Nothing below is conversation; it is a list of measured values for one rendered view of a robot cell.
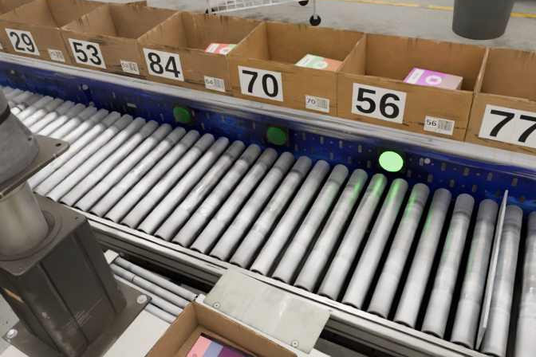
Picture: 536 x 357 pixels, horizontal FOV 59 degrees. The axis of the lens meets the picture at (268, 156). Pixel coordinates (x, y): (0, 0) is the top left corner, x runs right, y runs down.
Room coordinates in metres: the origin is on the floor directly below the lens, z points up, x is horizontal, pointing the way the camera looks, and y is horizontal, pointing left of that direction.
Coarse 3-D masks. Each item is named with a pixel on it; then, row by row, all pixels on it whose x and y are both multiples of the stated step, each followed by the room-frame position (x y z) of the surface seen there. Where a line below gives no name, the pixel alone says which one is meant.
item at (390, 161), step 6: (384, 156) 1.11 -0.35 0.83; (390, 156) 1.10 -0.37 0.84; (396, 156) 1.09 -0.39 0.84; (384, 162) 1.11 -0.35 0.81; (390, 162) 1.10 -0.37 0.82; (396, 162) 1.09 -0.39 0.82; (402, 162) 1.09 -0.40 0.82; (384, 168) 1.11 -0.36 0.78; (390, 168) 1.10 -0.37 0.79; (396, 168) 1.09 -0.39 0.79
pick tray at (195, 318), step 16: (192, 304) 0.65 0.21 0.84; (176, 320) 0.61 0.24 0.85; (192, 320) 0.64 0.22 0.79; (208, 320) 0.63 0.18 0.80; (224, 320) 0.60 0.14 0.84; (160, 336) 0.57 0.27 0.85; (176, 336) 0.60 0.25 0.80; (192, 336) 0.62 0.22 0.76; (224, 336) 0.61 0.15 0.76; (240, 336) 0.58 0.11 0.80; (256, 336) 0.56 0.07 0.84; (160, 352) 0.56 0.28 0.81; (176, 352) 0.59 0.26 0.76; (256, 352) 0.56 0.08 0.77; (272, 352) 0.53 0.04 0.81; (288, 352) 0.51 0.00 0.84
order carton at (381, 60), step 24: (360, 48) 1.46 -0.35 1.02; (384, 48) 1.48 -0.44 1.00; (408, 48) 1.44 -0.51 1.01; (432, 48) 1.40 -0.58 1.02; (456, 48) 1.36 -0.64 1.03; (480, 48) 1.33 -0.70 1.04; (360, 72) 1.46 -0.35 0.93; (384, 72) 1.48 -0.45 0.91; (408, 72) 1.44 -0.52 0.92; (456, 72) 1.36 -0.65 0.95; (408, 96) 1.16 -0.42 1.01; (432, 96) 1.12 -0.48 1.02; (456, 96) 1.09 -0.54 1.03; (360, 120) 1.23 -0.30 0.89; (384, 120) 1.19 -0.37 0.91; (408, 120) 1.15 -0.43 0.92; (456, 120) 1.09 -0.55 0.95
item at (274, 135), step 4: (272, 128) 1.31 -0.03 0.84; (276, 128) 1.30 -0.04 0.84; (268, 132) 1.31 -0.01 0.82; (272, 132) 1.30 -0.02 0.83; (276, 132) 1.29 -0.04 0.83; (280, 132) 1.29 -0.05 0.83; (268, 136) 1.31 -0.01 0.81; (272, 136) 1.30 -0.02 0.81; (276, 136) 1.29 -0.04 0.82; (280, 136) 1.29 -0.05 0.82; (284, 136) 1.28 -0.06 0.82; (272, 140) 1.30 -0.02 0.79; (276, 140) 1.30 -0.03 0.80; (280, 140) 1.29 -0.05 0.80; (284, 140) 1.28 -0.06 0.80; (276, 144) 1.30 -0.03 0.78; (280, 144) 1.29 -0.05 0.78
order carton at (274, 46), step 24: (264, 24) 1.70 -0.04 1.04; (288, 24) 1.66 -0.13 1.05; (240, 48) 1.54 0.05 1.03; (264, 48) 1.69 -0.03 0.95; (288, 48) 1.67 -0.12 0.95; (312, 48) 1.62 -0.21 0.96; (336, 48) 1.57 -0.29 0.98; (288, 72) 1.35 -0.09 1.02; (312, 72) 1.31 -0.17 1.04; (336, 72) 1.27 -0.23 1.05; (240, 96) 1.45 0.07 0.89; (288, 96) 1.35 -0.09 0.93; (336, 96) 1.27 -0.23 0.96
